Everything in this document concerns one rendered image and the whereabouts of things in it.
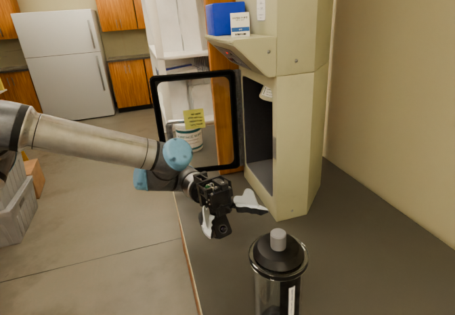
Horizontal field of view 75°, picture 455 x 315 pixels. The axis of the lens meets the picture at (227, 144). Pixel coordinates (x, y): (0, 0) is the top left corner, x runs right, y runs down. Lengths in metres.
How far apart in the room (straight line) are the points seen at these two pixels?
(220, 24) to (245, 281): 0.72
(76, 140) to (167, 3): 1.55
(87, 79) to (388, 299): 5.41
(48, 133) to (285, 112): 0.57
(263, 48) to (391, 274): 0.65
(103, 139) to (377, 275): 0.74
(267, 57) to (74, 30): 5.04
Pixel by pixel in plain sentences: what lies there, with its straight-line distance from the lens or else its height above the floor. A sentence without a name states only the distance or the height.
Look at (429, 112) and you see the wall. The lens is 1.03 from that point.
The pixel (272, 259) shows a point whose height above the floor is 1.18.
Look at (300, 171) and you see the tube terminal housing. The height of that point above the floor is 1.11.
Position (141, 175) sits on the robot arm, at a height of 1.20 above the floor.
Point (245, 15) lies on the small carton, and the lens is 0.85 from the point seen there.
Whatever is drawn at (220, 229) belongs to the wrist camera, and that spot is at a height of 1.07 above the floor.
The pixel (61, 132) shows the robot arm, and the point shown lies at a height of 1.37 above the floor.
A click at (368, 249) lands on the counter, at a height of 0.94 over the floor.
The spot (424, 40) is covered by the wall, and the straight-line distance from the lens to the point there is 1.03.
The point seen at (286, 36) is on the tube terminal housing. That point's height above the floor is 1.51.
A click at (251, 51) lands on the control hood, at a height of 1.48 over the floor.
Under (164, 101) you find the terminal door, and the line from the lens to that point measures 1.10.
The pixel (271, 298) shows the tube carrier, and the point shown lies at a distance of 0.60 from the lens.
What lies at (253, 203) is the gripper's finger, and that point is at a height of 1.15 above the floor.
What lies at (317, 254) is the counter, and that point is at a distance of 0.91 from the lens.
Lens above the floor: 1.57
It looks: 24 degrees down
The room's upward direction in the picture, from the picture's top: 4 degrees counter-clockwise
